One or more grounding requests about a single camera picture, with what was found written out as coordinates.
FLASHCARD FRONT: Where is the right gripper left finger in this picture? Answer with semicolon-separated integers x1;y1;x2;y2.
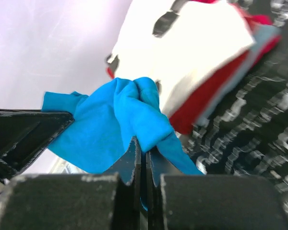
0;138;141;230

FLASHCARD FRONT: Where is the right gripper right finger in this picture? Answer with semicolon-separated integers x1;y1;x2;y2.
146;150;288;230

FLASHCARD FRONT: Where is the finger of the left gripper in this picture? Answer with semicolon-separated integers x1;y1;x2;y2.
0;109;74;182

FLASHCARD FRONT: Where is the blue t shirt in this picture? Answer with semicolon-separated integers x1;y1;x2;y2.
41;76;204;209

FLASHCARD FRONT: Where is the dark red t shirt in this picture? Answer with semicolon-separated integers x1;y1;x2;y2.
108;0;277;134

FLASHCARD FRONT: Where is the grey folded t shirt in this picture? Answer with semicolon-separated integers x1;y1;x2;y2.
194;25;280;126

